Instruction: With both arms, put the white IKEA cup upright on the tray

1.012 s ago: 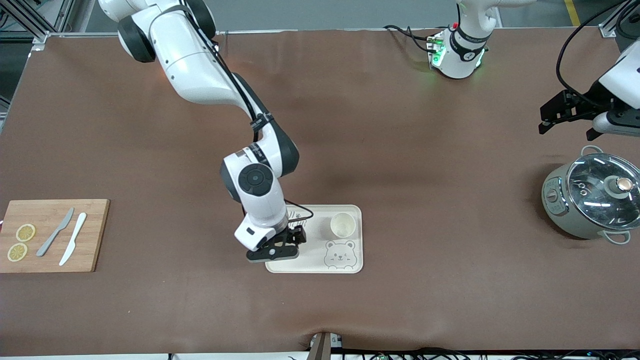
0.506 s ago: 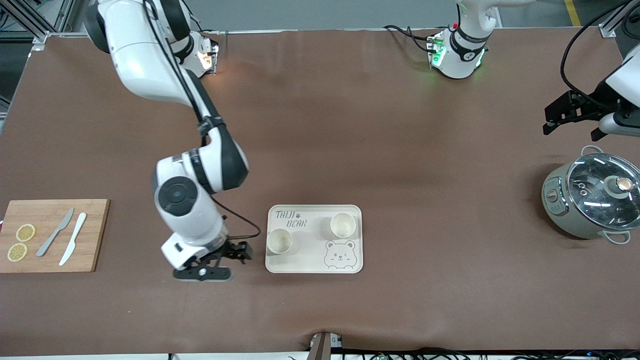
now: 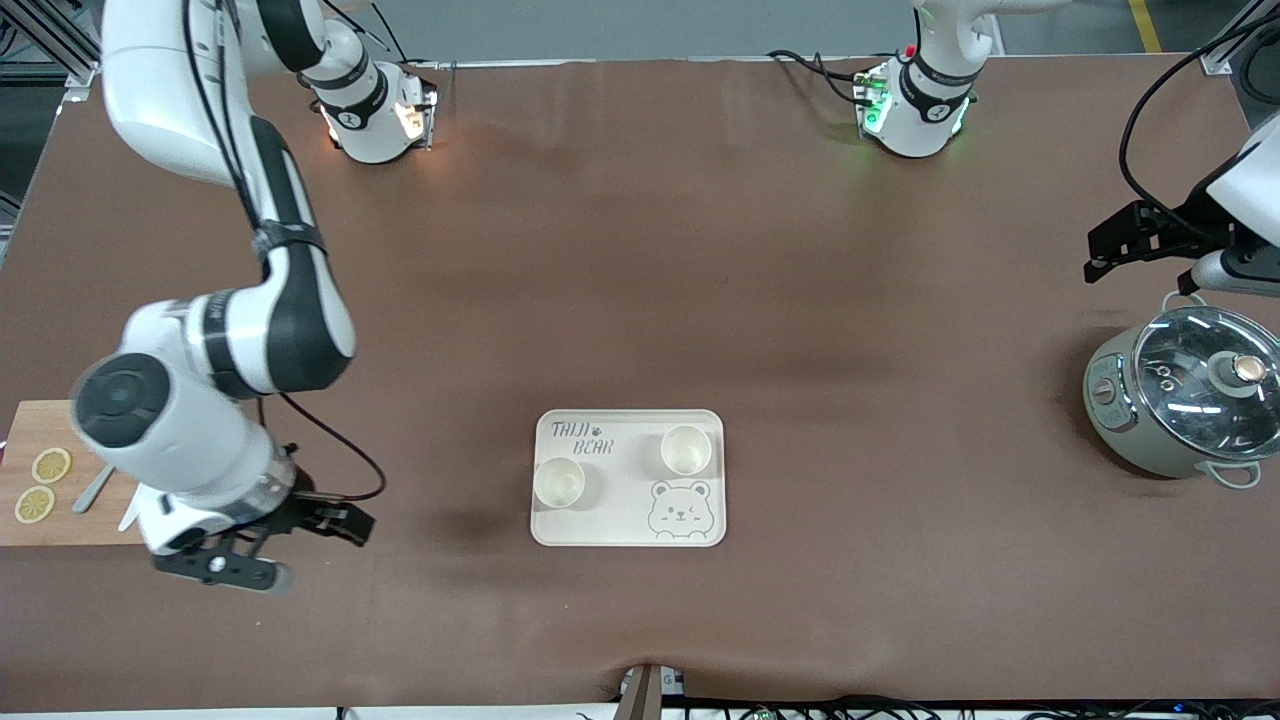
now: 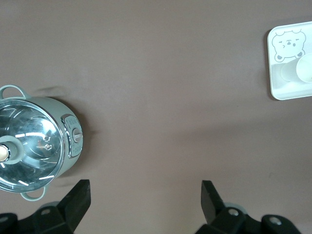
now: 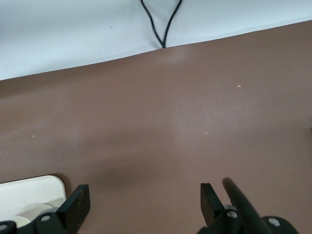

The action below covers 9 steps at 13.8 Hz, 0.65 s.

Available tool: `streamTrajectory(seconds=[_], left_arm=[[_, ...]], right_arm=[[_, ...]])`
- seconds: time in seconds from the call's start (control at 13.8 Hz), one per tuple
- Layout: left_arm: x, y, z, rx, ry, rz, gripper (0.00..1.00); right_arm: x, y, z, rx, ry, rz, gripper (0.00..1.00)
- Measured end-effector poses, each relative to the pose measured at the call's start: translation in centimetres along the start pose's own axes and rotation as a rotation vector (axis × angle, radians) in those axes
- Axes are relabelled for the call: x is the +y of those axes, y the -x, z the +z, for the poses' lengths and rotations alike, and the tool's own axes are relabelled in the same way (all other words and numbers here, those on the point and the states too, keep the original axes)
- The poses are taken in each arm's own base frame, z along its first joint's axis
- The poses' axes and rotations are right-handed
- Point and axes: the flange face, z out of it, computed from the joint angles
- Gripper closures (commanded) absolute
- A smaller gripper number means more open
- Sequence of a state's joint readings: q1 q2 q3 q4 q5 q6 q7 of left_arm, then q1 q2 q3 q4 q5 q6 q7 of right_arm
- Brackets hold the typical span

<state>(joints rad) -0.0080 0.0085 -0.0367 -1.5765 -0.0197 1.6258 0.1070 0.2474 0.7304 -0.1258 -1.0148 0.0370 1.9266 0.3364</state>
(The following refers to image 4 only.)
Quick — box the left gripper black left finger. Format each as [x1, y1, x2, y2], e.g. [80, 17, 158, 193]
[0, 179, 92, 234]

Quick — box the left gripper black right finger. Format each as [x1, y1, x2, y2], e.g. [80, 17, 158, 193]
[195, 180, 300, 234]

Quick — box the white plastic cup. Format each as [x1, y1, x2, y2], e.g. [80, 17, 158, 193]
[280, 54, 312, 83]

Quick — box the cream bear print tray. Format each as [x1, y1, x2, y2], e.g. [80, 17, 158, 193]
[267, 21, 312, 100]

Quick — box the glass pot lid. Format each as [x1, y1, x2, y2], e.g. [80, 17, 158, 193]
[0, 97, 68, 193]

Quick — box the green electric cooking pot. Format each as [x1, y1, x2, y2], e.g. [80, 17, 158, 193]
[0, 84, 82, 201]

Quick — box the brown table cover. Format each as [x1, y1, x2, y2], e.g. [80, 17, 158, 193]
[0, 0, 312, 234]

